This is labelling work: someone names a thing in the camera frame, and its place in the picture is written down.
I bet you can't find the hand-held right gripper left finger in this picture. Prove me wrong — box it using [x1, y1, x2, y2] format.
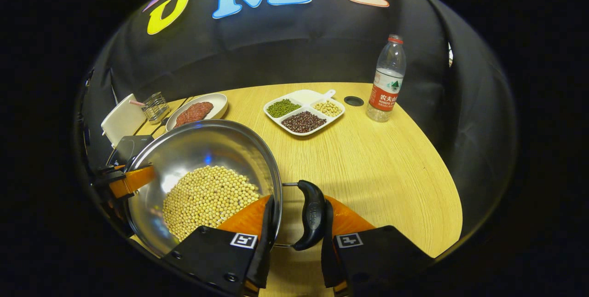
[163, 195, 276, 297]

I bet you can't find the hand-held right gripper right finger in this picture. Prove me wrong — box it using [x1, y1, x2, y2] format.
[321, 196, 435, 297]

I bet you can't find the steel pot with black handle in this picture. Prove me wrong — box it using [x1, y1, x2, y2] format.
[123, 119, 328, 258]

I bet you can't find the white toaster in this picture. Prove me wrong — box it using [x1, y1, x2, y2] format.
[101, 93, 147, 148]

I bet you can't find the large soybean heap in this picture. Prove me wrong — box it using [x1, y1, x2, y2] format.
[162, 165, 260, 241]

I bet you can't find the red meat slice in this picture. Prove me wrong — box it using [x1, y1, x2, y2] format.
[182, 103, 214, 128]
[175, 102, 208, 125]

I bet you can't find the white round plate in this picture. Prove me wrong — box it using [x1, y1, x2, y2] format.
[166, 93, 228, 132]

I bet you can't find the dark red bean portion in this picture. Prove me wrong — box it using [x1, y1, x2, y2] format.
[281, 111, 327, 133]

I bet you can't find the green mung bean portion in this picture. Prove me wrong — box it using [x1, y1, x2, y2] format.
[267, 99, 301, 118]

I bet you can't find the small soybean portion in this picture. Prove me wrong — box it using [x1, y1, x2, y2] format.
[313, 100, 342, 117]

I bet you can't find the white divided dish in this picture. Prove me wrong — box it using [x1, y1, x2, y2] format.
[263, 89, 346, 137]

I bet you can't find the plastic water bottle red label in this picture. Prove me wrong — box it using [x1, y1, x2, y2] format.
[366, 35, 407, 123]

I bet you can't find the small wire mesh holder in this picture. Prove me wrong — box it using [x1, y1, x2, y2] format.
[141, 92, 171, 125]

